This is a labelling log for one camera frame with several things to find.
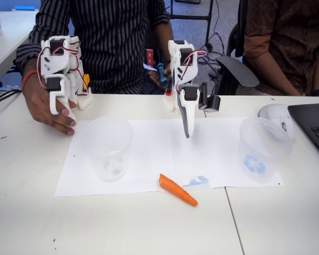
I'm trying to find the white leader robot arm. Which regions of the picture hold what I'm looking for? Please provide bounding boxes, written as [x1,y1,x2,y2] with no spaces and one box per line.
[37,35,94,110]

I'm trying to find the orange carrot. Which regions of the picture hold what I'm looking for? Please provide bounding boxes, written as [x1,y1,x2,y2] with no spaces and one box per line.
[158,173,199,208]

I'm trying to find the brown shirt person's right forearm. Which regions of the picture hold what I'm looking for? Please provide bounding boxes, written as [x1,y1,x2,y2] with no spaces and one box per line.
[243,47,303,96]

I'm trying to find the striped shirt person's left forearm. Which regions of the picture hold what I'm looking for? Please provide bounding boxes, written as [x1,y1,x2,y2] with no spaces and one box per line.
[154,21,175,70]

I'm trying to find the striped shirt person's right forearm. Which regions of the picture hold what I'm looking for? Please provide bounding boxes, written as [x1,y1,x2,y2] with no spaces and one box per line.
[22,57,43,88]

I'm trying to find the striped shirt person's right hand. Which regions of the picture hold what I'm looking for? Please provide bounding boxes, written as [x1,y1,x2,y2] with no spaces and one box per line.
[23,79,78,137]

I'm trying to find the striped shirt person's left hand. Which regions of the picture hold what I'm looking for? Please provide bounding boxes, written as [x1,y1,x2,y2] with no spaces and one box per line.
[148,65,174,88]

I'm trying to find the blue plastic clamp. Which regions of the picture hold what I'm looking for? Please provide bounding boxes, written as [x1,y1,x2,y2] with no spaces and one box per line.
[156,63,171,90]

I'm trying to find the small orange grey gadget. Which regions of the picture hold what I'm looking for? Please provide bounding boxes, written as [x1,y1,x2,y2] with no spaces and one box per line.
[208,67,222,79]

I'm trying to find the orange wrist thread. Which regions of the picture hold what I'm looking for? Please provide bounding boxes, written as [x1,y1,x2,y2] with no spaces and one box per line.
[21,70,37,91]

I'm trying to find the yellow plastic clamp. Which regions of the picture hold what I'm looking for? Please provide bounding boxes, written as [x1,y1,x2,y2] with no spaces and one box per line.
[82,74,91,95]

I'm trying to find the white paper blue recycle symbol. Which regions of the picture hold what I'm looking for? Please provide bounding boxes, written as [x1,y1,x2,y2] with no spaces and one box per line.
[171,116,286,189]

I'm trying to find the white paper green recycle symbol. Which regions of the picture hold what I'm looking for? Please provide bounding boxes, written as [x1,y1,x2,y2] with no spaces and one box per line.
[54,119,178,197]

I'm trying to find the black office chair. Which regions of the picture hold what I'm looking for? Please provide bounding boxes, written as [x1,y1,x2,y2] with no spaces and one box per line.
[214,0,260,96]

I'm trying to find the clear plastic tub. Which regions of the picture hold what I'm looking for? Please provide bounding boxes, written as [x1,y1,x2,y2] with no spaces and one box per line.
[236,116,293,184]
[81,116,133,183]

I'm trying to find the black metal wheeled stand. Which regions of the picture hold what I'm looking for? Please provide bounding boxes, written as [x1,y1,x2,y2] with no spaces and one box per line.
[167,0,215,52]

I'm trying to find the person in striped shirt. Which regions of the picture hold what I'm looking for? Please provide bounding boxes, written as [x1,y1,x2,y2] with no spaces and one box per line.
[15,0,173,95]

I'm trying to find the white computer mouse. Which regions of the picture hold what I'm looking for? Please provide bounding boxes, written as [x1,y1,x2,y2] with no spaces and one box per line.
[257,103,296,140]

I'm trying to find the person in brown shirt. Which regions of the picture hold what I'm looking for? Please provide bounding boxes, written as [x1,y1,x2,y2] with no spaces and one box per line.
[241,0,319,96]

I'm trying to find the black laptop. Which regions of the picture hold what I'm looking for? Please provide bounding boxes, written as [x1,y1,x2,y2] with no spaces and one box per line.
[287,103,319,164]

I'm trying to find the black webcam with mount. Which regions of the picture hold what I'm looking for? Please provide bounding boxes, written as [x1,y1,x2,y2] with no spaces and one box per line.
[198,82,221,112]

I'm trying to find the black power cable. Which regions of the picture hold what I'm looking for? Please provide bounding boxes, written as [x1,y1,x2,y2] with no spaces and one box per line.
[0,89,21,103]
[0,91,18,109]

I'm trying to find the black floor cable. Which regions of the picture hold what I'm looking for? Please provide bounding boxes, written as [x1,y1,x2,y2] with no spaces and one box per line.
[191,0,229,66]

